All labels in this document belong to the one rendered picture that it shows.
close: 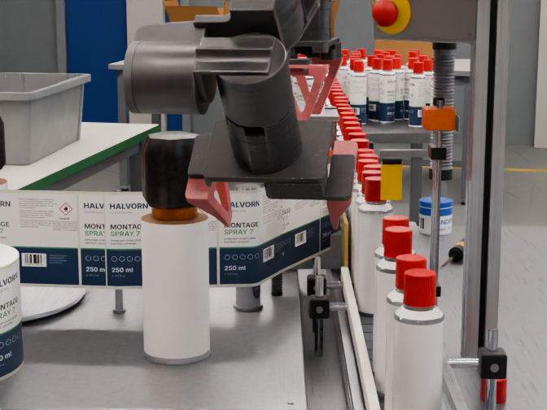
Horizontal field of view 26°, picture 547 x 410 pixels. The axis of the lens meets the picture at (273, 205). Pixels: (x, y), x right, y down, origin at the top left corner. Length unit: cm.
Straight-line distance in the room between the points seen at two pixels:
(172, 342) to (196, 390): 11
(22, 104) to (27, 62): 649
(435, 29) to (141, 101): 80
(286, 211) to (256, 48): 96
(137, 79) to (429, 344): 46
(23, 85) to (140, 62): 320
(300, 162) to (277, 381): 57
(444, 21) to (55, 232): 64
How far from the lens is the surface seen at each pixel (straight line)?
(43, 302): 182
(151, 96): 92
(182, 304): 154
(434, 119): 166
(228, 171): 98
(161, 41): 95
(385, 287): 141
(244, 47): 91
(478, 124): 165
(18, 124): 354
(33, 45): 998
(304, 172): 96
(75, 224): 177
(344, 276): 185
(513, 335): 187
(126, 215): 175
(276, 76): 90
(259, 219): 176
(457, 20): 165
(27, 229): 179
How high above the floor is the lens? 140
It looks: 12 degrees down
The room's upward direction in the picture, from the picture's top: straight up
